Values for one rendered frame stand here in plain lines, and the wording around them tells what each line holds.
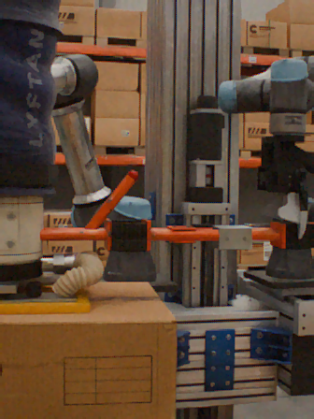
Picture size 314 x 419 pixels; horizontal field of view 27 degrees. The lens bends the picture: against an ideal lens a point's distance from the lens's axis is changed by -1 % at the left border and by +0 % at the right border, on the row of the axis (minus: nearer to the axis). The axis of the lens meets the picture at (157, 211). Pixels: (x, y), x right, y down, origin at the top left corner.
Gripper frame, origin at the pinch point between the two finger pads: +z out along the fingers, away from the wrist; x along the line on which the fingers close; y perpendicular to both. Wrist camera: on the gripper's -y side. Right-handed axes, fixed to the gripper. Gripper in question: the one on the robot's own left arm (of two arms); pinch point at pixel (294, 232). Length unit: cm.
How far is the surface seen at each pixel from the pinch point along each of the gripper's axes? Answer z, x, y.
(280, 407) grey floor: 122, -224, -81
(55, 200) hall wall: 27, -842, 48
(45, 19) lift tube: -39, 8, 52
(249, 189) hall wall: 7, -868, -256
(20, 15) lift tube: -39, 11, 56
